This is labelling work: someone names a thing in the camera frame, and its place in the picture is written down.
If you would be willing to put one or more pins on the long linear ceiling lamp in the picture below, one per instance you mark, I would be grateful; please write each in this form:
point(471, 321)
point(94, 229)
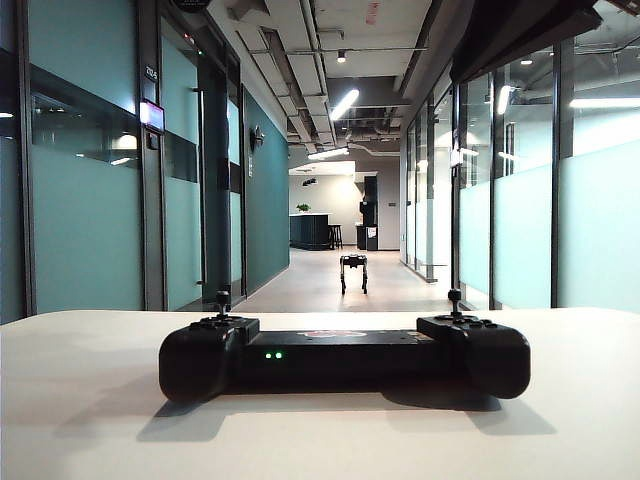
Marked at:
point(344, 104)

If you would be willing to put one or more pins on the black dome ceiling camera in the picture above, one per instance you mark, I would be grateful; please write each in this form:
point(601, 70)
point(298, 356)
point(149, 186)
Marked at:
point(190, 4)

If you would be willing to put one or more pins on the glowing room display panel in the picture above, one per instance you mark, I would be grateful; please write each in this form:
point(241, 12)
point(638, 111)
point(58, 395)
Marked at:
point(152, 115)

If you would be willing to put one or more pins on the red ceiling marking sign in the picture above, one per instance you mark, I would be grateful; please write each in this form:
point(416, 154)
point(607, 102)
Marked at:
point(372, 14)

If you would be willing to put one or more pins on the black quadruped robot dog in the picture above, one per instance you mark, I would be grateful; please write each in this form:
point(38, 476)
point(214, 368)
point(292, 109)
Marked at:
point(354, 265)

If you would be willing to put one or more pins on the short linear ceiling lamp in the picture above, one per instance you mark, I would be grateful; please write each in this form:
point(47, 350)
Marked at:
point(327, 153)

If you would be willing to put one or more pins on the dark wooden bar stool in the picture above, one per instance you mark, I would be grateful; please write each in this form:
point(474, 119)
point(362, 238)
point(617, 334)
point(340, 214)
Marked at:
point(335, 236)

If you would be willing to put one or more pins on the green potted plant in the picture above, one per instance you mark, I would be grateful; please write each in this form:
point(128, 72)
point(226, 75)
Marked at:
point(303, 207)

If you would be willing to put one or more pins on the black remote control with joysticks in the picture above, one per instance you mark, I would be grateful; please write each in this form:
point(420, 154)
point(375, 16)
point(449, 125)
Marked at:
point(340, 357)

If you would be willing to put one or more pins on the white paper wall notice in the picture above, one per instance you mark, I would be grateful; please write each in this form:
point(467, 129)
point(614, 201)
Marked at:
point(250, 166)

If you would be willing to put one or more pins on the room number sign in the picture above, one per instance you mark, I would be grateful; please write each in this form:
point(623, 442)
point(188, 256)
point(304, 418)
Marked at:
point(151, 72)

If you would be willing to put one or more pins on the dark counter with white top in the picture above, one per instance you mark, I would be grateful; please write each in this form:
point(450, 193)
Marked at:
point(307, 231)

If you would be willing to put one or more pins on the small ceiling spot light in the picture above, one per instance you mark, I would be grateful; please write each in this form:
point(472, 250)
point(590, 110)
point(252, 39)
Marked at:
point(341, 56)

